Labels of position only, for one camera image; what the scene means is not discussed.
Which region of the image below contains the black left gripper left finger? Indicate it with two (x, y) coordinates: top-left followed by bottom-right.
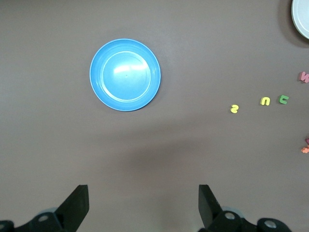
(0, 185), (90, 232)

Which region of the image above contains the pink foam letter w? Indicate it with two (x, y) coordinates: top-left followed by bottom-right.
(297, 71), (309, 84)

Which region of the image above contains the blue plate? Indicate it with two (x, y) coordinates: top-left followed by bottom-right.
(89, 38), (161, 112)

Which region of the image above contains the beige plate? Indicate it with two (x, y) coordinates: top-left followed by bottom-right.
(291, 0), (309, 40)

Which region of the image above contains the brown table cover sheet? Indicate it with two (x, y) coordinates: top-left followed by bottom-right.
(0, 0), (309, 232)

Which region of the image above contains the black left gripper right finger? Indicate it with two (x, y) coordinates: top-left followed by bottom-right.
(198, 184), (292, 232)

